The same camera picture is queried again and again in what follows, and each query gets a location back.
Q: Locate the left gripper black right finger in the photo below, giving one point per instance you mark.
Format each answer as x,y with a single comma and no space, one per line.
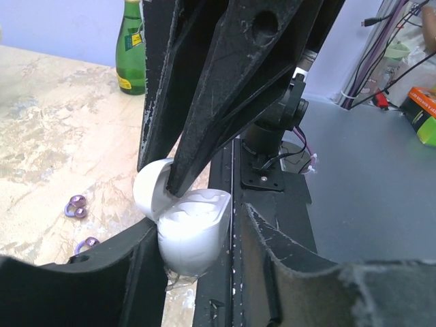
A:
319,292

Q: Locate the purple earbud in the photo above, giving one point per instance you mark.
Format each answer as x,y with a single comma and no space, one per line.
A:
76,207
89,242

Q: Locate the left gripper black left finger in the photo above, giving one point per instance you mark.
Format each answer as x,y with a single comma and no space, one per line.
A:
120,282

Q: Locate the green glass bottle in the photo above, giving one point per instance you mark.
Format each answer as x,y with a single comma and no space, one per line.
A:
130,51

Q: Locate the white earbud charging case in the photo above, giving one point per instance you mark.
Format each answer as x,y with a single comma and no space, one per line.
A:
191,229

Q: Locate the orange green box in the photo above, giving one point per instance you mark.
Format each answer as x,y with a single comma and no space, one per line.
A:
419,110

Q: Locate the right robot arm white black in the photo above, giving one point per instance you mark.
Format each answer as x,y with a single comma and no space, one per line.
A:
279,119

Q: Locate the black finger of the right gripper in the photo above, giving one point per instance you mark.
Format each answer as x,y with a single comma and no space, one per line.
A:
254,51
177,36

